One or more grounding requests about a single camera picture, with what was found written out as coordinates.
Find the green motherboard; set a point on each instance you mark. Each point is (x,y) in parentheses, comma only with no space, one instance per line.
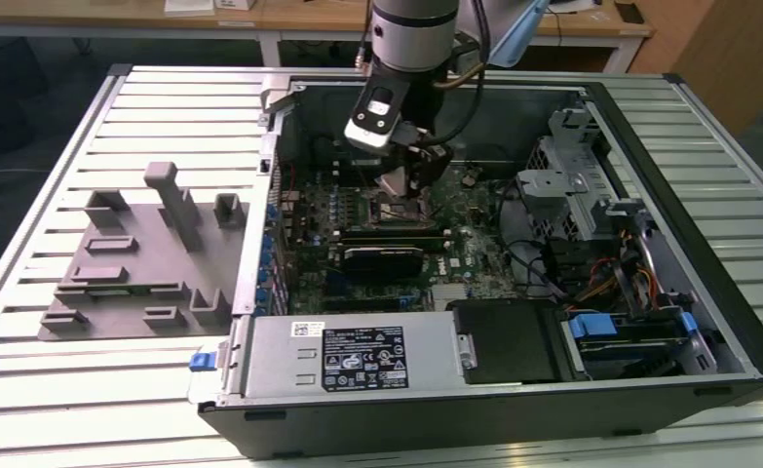
(478,253)

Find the wooden desk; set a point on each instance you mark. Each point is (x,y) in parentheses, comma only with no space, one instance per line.
(127,19)

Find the grey parts rack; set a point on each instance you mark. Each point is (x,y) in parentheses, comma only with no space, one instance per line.
(147,292)

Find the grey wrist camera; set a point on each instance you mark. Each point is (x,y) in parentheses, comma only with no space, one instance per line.
(467,53)

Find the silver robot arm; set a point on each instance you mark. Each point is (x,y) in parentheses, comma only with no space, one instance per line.
(414,34)

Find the black phone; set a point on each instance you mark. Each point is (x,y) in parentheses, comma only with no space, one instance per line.
(628,11)

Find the pale blue teach pendant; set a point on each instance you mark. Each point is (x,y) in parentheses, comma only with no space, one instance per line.
(518,34)

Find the silver chipset heatsink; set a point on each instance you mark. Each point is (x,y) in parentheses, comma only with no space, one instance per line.
(451,297)

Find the blue power supply latch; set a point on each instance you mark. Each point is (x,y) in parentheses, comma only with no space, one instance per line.
(200,362)

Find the grey case latch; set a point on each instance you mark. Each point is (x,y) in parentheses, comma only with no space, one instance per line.
(273,92)

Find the small white box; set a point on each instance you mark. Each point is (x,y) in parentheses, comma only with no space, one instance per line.
(235,4)

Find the black PC case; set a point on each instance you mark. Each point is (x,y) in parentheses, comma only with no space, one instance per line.
(420,429)

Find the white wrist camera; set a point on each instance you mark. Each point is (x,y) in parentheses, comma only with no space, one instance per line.
(377,117)

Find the grey plastic clip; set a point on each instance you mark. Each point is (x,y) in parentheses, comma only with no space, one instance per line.
(624,208)

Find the CPU socket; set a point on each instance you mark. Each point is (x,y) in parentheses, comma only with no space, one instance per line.
(394,217)

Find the black drive cover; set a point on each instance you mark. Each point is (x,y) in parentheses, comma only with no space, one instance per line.
(518,341)

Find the white paper sheet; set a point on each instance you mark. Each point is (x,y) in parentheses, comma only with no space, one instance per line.
(188,6)

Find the wooden cabinet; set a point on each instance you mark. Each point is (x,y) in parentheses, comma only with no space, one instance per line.
(744,58)

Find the silver power supply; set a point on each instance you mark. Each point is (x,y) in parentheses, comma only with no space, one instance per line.
(269,361)

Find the blue bay clip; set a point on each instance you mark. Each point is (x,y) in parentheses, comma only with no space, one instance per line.
(687,326)

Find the black expansion slot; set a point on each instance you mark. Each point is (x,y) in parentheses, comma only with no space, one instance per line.
(361,304)

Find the black RAM slot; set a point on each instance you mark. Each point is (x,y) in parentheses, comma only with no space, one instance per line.
(361,171)
(361,166)
(387,246)
(387,230)
(361,176)
(387,236)
(361,182)
(387,241)

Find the blue disk carrier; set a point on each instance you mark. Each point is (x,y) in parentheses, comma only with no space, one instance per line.
(592,325)

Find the metal disk bay cage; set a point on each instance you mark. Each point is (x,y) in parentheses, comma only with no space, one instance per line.
(552,200)

